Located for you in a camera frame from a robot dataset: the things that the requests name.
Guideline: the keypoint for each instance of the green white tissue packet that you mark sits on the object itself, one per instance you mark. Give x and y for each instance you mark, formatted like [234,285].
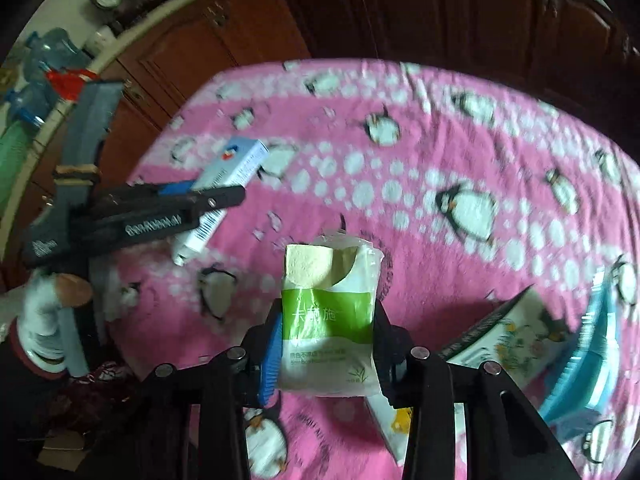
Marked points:
[325,320]

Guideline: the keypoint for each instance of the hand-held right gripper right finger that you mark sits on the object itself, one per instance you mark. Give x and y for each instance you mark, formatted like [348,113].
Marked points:
[400,345]

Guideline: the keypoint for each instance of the green mesh bag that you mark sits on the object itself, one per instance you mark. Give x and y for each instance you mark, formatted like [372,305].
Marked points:
[12,155]

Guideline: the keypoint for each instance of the person's left hand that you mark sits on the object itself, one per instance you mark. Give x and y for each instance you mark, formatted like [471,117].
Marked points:
[45,315]

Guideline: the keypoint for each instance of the white patterned pot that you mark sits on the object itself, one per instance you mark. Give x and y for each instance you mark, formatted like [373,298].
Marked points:
[102,37]

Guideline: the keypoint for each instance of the white blue toothpaste box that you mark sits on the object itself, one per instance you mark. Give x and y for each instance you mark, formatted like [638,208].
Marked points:
[235,165]

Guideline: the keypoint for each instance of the brown wooden kitchen cabinets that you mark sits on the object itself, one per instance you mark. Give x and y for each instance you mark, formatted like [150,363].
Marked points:
[225,50]

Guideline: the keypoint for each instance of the light blue plastic packet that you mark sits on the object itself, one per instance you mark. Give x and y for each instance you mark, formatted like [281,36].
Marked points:
[595,355]

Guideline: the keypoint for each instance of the large blue water jug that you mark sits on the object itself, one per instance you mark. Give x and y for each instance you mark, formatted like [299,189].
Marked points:
[27,102]
[57,52]

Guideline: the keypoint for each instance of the pink penguin printed blanket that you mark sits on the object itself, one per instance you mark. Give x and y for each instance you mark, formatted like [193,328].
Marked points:
[425,160]

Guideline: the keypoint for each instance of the person's left forearm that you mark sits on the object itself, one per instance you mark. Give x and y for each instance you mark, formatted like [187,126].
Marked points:
[20,400]

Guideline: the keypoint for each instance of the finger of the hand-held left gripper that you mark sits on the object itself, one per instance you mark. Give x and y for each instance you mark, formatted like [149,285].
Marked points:
[220,199]
[172,189]

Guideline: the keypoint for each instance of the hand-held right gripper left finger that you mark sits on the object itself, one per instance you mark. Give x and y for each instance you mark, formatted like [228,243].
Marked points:
[270,360]

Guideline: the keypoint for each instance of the brown cardboard piece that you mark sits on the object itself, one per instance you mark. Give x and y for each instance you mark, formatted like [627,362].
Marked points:
[62,452]

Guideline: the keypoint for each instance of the dark red patterned bag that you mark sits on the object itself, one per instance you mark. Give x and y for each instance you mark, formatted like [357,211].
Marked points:
[100,390]

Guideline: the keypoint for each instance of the white yellow printed packet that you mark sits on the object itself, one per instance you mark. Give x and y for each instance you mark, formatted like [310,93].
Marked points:
[392,425]

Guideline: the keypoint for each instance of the red tassel ornament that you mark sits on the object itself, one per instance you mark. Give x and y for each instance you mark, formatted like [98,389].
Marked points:
[67,84]

